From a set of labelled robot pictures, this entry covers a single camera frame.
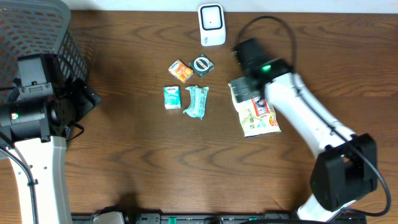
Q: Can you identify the orange tissue packet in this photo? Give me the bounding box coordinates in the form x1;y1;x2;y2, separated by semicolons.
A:
169;59;194;83

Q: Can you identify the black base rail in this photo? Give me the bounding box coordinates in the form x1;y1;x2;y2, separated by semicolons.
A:
71;207;368;224

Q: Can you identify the teal Kleenex tissue packet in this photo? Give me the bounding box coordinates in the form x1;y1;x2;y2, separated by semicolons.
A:
164;86;182;110

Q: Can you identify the dark green round-logo packet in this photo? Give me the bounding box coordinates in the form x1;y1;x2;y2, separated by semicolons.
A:
190;54;215;78

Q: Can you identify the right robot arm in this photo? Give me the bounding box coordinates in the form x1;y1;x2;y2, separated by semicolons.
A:
232;39;377;222

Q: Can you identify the teal wipes packet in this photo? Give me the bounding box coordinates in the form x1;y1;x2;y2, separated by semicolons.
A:
183;85;209;119

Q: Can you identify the dark grey plastic basket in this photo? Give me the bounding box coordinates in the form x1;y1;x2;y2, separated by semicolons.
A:
1;0;89;103

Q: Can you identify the white barcode scanner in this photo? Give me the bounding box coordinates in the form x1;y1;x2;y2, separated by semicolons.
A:
198;3;226;47

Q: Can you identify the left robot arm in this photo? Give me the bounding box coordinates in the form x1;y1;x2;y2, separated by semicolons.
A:
1;54;101;223

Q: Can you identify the yellow snack bag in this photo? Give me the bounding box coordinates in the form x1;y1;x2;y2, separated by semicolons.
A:
228;83;281;138

